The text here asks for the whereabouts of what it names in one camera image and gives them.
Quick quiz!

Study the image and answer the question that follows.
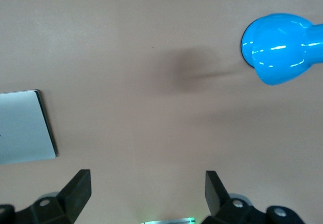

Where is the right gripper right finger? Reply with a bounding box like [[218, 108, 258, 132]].
[[201, 170, 306, 224]]

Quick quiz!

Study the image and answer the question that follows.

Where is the blue desk lamp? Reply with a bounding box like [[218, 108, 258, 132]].
[[239, 13, 323, 86]]

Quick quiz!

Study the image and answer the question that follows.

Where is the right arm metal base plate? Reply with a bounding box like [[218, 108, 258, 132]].
[[139, 216, 197, 224]]

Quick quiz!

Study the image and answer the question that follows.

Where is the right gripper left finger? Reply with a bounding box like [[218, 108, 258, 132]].
[[0, 169, 92, 224]]

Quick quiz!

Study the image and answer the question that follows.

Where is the grey laptop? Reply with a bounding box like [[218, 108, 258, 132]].
[[0, 89, 59, 165]]

